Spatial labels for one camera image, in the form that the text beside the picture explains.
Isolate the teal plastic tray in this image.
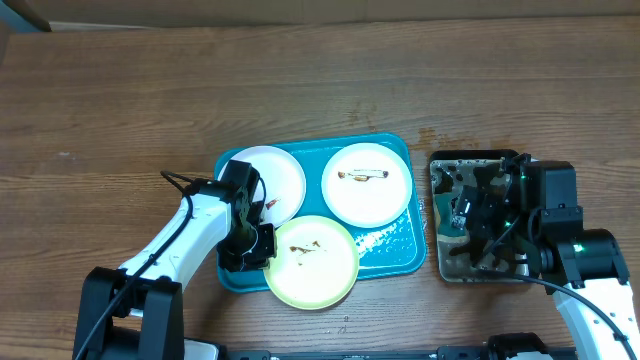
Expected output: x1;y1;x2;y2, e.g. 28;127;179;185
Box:
213;131;428;294

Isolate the black rail at table edge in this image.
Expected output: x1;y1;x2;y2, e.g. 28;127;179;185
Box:
220;346;577;360

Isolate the white plate with sauce streak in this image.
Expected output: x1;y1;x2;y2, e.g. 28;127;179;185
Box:
321;143;413;228

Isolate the yellow and green sponge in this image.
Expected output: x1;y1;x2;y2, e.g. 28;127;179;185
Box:
434;193;465;238

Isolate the yellow-green plate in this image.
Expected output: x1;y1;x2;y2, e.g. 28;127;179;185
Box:
263;215;359;310

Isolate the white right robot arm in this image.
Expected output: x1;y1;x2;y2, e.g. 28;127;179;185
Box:
452;157;639;359

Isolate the white plate with small stain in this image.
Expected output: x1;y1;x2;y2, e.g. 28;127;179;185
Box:
215;146;306;228

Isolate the black tray of soapy water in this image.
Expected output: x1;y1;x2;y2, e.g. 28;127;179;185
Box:
428;149;532;283

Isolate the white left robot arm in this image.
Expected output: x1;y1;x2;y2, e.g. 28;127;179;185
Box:
73;190;276;359

